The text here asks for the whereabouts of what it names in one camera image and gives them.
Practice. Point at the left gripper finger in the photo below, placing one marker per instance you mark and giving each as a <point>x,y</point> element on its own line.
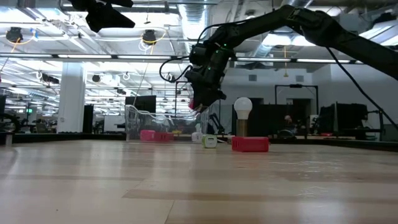
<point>102,18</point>
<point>122,3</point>

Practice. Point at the small pink-red wall charger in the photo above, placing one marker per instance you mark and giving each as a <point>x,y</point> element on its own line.
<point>191,105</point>

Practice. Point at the white wall charger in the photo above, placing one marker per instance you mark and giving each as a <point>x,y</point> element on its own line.
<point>196,137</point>

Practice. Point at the green wall charger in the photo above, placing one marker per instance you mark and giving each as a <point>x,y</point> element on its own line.
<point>209,141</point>

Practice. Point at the red wall charger with prongs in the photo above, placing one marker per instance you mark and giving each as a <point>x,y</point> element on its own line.
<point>163,137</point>

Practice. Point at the large red charger block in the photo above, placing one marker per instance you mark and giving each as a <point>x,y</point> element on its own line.
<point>250,144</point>

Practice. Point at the pink square charger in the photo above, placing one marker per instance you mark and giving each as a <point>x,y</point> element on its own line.
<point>147,136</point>

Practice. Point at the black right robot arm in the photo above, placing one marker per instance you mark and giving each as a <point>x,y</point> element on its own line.
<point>311,25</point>

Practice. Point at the brass lamp with white bulb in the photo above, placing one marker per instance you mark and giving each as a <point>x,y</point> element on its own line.
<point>243,107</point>

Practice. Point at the black monitor screen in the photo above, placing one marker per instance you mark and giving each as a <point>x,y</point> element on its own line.
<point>141,104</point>

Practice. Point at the person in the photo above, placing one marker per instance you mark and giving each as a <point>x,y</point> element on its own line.
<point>288,119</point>

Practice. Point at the clear plastic bin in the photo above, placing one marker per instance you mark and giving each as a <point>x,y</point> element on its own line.
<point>132,124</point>

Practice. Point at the black metal gantry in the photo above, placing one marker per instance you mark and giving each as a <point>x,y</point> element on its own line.
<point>295,86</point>

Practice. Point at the white square pillar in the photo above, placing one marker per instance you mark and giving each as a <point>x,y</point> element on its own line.
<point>71,96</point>

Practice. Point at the black tall cabinet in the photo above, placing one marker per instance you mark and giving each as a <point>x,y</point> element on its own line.
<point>88,118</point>

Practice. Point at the black equipment rack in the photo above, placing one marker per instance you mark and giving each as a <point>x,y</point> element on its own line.
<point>342,118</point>

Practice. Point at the black ceiling camera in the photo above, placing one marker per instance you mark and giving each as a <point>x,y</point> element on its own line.
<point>14,34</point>
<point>150,37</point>

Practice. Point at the silver ventilation duct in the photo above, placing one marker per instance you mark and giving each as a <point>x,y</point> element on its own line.
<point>194,18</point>

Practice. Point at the silver metal post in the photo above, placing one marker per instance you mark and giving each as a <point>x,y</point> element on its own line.
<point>8,139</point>

